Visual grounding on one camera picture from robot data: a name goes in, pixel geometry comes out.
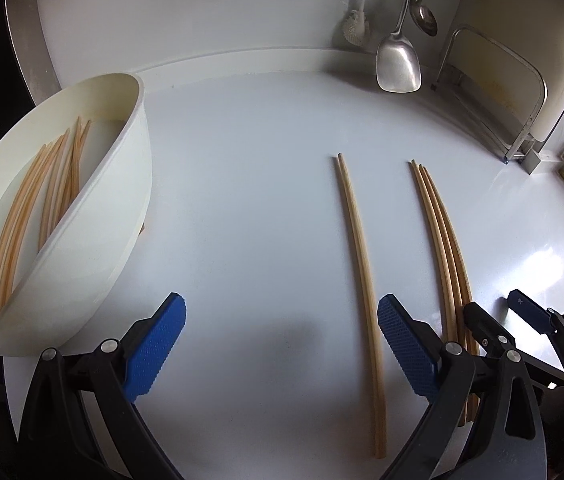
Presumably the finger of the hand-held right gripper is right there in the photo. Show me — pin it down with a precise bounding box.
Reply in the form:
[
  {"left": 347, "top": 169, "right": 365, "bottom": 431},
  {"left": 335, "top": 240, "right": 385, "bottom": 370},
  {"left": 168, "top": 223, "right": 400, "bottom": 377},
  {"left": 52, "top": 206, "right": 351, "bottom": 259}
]
[
  {"left": 507, "top": 288, "right": 564, "bottom": 378},
  {"left": 463, "top": 301, "right": 564, "bottom": 392}
]

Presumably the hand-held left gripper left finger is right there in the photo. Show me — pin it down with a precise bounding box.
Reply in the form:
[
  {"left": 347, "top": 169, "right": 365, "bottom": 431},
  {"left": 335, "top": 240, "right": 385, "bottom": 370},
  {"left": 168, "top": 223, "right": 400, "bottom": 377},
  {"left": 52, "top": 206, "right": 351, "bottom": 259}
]
[{"left": 14, "top": 291, "right": 188, "bottom": 480}]

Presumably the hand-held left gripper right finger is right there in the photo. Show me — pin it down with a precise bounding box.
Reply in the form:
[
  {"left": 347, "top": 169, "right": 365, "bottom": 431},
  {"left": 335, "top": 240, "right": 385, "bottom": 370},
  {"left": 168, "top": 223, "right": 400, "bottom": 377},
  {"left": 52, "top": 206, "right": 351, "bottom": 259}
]
[{"left": 377, "top": 294, "right": 548, "bottom": 480}]

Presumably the long wooden chopstick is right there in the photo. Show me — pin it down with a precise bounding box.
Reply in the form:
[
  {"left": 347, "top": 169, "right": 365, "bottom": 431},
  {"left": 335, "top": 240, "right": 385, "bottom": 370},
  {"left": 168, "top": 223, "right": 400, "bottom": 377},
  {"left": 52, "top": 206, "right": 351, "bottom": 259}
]
[
  {"left": 409, "top": 159, "right": 465, "bottom": 428},
  {"left": 419, "top": 164, "right": 480, "bottom": 361},
  {"left": 333, "top": 156, "right": 382, "bottom": 459},
  {"left": 414, "top": 162, "right": 473, "bottom": 423},
  {"left": 338, "top": 153, "right": 388, "bottom": 457}
]

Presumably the white plastic bowl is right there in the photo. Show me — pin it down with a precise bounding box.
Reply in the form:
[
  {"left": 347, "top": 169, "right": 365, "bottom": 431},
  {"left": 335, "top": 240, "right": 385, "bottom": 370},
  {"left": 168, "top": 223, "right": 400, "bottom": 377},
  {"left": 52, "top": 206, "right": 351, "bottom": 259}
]
[{"left": 0, "top": 73, "right": 154, "bottom": 357}]

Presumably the pile of wooden chopsticks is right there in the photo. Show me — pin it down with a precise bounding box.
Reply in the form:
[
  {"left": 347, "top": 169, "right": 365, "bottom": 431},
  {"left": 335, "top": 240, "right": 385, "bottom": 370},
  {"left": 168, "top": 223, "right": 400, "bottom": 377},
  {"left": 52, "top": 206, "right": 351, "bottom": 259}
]
[{"left": 0, "top": 116, "right": 92, "bottom": 331}]

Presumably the stainless steel rack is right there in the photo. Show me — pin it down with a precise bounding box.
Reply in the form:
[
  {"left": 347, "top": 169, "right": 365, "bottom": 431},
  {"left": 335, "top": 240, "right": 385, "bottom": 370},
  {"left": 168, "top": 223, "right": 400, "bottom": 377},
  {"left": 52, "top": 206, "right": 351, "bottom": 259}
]
[{"left": 432, "top": 25, "right": 548, "bottom": 163}]

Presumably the cream cutting board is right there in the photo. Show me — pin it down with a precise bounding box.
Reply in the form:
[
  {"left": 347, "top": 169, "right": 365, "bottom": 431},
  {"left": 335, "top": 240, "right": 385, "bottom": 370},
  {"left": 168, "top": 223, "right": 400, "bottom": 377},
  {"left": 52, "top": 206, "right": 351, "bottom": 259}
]
[{"left": 457, "top": 0, "right": 564, "bottom": 143}]

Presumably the metal spatula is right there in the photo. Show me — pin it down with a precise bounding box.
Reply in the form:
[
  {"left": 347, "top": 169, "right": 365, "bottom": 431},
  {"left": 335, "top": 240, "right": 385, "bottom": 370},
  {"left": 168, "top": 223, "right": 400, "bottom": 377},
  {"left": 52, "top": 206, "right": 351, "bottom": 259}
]
[{"left": 376, "top": 0, "right": 423, "bottom": 93}]

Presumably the white dish brush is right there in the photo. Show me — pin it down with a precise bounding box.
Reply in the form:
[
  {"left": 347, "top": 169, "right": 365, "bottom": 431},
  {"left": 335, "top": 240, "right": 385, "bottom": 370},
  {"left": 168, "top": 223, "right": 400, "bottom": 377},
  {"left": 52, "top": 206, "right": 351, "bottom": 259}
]
[{"left": 342, "top": 0, "right": 373, "bottom": 46}]

